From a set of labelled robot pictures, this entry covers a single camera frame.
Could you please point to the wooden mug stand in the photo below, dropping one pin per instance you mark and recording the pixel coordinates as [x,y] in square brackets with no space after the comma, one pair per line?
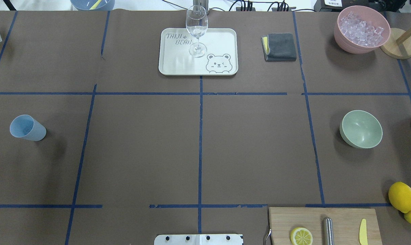
[398,45]

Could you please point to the blue bowl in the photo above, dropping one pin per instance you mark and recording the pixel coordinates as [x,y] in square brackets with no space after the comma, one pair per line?
[93,5]

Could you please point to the steel muddler rod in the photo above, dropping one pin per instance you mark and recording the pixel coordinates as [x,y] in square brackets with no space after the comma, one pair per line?
[328,231]

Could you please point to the green bowl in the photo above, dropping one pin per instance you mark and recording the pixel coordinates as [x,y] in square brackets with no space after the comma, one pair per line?
[361,129]

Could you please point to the pink bowl with ice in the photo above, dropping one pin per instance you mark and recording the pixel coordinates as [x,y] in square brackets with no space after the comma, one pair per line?
[360,29]

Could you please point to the white bear tray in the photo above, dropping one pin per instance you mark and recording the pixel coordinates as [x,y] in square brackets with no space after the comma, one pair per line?
[220,59]

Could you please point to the lemon half slice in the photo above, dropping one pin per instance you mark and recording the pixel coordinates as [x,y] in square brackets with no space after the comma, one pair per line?
[301,236]

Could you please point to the yellow plastic knife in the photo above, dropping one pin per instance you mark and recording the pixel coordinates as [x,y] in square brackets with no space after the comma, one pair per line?
[363,240]

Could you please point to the wooden cutting board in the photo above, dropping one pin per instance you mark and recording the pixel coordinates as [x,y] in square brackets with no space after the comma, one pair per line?
[345,223]

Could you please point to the clear wine glass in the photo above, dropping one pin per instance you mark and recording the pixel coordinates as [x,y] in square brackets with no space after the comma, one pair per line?
[196,23]

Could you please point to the grey folded cloth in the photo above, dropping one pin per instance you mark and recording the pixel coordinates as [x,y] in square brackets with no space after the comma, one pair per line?
[279,47]

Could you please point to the light blue cup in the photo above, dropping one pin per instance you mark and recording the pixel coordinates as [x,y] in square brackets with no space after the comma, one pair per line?
[27,128]

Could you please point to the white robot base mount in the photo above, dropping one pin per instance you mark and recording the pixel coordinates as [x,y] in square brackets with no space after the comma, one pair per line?
[199,239]

